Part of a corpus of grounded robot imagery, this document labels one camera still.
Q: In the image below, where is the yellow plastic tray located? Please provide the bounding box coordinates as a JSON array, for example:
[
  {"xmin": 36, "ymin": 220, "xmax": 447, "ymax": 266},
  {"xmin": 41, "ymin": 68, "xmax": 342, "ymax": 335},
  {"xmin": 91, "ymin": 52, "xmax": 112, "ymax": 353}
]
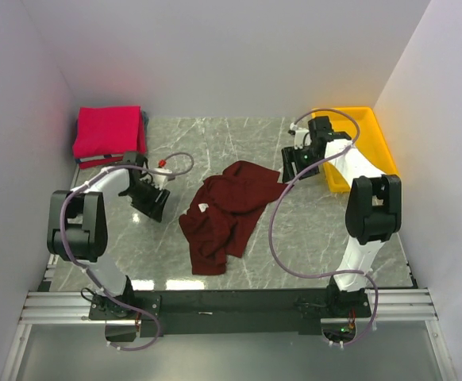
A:
[{"xmin": 311, "ymin": 106, "xmax": 399, "ymax": 193}]

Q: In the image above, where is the folded red striped t-shirt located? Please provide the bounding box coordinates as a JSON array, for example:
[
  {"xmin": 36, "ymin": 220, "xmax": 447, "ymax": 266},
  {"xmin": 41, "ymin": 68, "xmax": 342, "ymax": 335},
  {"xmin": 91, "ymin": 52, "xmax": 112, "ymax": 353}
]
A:
[{"xmin": 72, "ymin": 115, "xmax": 149, "ymax": 169}]

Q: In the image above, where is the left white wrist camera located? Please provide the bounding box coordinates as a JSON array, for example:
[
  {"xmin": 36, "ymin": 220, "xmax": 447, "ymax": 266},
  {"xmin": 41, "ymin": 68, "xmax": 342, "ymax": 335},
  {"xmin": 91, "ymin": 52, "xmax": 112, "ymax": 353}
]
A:
[{"xmin": 151, "ymin": 159, "xmax": 175, "ymax": 190}]

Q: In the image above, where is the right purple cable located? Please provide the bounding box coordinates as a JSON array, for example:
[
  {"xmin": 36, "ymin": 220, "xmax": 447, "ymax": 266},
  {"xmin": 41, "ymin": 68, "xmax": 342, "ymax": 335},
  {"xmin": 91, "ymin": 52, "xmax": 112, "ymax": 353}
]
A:
[{"xmin": 269, "ymin": 107, "xmax": 379, "ymax": 347}]

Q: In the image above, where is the dark red t-shirt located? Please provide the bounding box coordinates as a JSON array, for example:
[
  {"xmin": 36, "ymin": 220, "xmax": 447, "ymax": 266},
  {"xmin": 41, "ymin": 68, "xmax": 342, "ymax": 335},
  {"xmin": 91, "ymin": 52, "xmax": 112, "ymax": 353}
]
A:
[{"xmin": 179, "ymin": 160, "xmax": 287, "ymax": 275}]

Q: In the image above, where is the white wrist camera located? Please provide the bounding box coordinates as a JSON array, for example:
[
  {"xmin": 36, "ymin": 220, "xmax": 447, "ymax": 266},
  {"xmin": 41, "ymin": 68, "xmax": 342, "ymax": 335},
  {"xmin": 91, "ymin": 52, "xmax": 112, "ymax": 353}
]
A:
[
  {"xmin": 288, "ymin": 123, "xmax": 311, "ymax": 149},
  {"xmin": 151, "ymin": 159, "xmax": 175, "ymax": 190}
]

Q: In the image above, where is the aluminium rail frame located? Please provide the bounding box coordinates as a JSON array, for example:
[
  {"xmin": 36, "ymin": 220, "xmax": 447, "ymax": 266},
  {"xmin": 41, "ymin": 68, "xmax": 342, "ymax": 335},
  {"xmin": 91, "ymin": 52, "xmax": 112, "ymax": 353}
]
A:
[{"xmin": 2, "ymin": 261, "xmax": 456, "ymax": 380}]

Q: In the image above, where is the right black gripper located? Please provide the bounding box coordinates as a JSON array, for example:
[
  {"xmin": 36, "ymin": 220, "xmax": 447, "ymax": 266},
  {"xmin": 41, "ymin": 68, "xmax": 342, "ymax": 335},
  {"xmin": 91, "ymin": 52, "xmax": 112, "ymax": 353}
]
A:
[{"xmin": 282, "ymin": 144, "xmax": 323, "ymax": 183}]

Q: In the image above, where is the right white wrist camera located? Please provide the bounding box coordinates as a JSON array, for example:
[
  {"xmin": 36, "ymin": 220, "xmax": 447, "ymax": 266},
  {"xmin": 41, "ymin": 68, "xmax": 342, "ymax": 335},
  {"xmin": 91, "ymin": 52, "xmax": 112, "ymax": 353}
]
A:
[{"xmin": 288, "ymin": 123, "xmax": 311, "ymax": 149}]

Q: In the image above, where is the folded pink t-shirt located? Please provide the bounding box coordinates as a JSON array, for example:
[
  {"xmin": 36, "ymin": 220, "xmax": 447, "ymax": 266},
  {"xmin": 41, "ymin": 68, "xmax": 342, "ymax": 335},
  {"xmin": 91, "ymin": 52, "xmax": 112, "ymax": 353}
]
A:
[{"xmin": 73, "ymin": 106, "xmax": 145, "ymax": 159}]

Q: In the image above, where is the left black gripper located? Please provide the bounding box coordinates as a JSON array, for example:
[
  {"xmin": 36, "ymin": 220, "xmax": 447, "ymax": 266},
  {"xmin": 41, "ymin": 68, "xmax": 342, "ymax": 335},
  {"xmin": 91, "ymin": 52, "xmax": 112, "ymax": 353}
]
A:
[{"xmin": 124, "ymin": 179, "xmax": 171, "ymax": 222}]

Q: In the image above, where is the black base beam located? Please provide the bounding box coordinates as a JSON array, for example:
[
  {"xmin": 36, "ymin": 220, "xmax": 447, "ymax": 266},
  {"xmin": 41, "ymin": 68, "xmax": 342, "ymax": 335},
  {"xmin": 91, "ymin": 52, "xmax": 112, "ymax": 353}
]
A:
[{"xmin": 89, "ymin": 286, "xmax": 372, "ymax": 341}]

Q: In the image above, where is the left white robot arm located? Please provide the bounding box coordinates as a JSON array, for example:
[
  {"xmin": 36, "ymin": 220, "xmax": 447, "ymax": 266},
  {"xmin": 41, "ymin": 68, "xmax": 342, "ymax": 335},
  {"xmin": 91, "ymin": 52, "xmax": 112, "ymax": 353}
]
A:
[{"xmin": 47, "ymin": 152, "xmax": 173, "ymax": 319}]

